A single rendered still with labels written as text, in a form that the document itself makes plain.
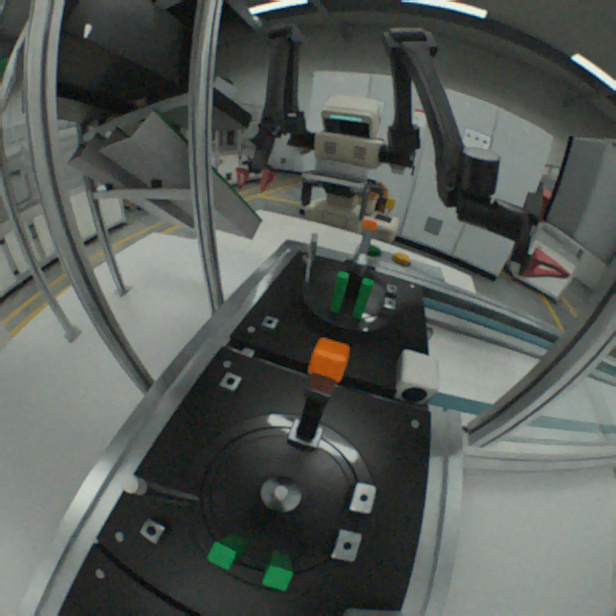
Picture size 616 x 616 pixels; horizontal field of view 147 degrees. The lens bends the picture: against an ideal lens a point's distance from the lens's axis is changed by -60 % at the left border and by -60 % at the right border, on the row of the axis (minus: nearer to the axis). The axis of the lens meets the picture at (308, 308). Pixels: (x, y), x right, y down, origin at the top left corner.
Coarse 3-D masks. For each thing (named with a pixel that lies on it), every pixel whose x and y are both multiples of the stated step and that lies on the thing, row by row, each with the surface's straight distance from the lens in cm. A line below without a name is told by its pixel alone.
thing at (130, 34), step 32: (96, 0) 32; (128, 0) 33; (64, 32) 29; (96, 32) 30; (128, 32) 31; (160, 32) 32; (64, 64) 35; (96, 64) 33; (128, 64) 31; (160, 64) 31; (128, 96) 39; (160, 96) 36; (224, 96) 36; (224, 128) 41
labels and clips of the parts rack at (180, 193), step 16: (32, 0) 27; (0, 16) 49; (0, 64) 41; (16, 64) 28; (0, 80) 40; (16, 80) 28; (96, 192) 54; (112, 192) 48; (128, 192) 43; (144, 192) 39; (160, 192) 36; (176, 192) 33
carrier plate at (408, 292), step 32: (320, 256) 44; (288, 288) 34; (416, 288) 43; (256, 320) 29; (288, 320) 29; (416, 320) 35; (256, 352) 27; (288, 352) 26; (352, 352) 27; (384, 352) 28; (416, 352) 30; (352, 384) 26; (384, 384) 26
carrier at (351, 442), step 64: (256, 384) 23; (192, 448) 22; (256, 448) 19; (320, 448) 19; (384, 448) 23; (128, 512) 24; (192, 512) 19; (256, 512) 18; (320, 512) 18; (384, 512) 22; (192, 576) 22; (256, 576) 19; (320, 576) 19; (384, 576) 22
